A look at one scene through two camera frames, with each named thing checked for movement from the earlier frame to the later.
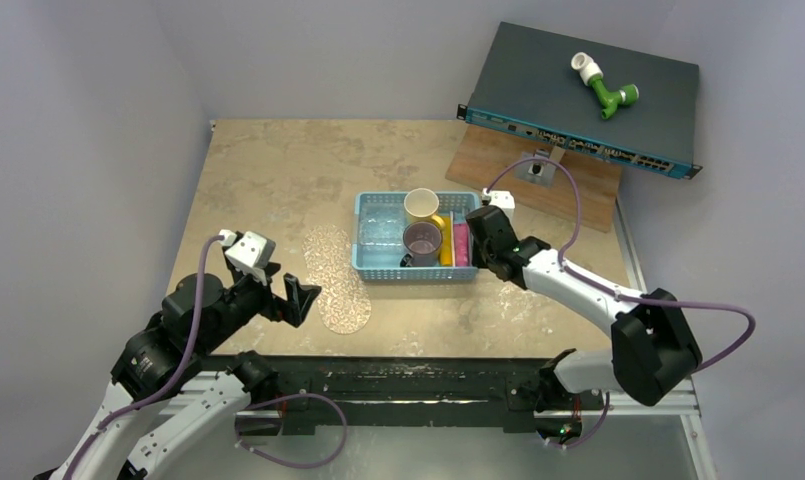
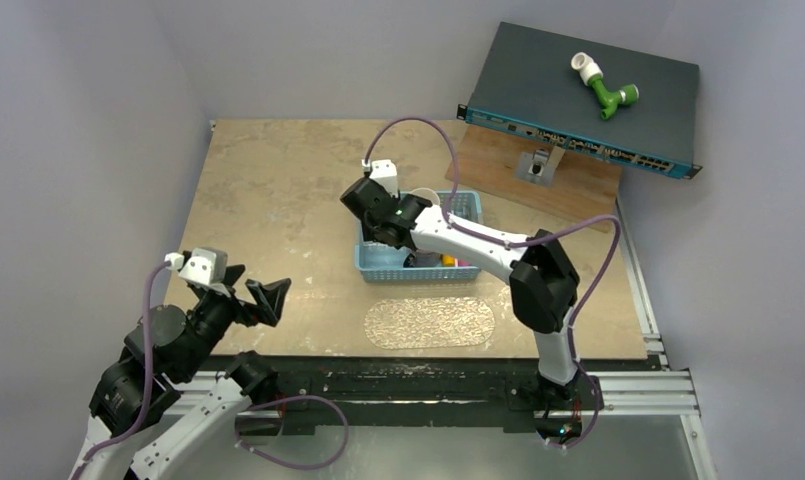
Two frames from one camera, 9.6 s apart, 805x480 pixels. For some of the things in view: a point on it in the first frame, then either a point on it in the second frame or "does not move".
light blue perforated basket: x=377 y=238 does not move
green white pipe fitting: x=591 y=74 does not move
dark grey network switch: x=528 y=86 does not move
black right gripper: x=480 y=238 → x=373 y=221
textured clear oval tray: x=344 y=304 → x=429 y=323
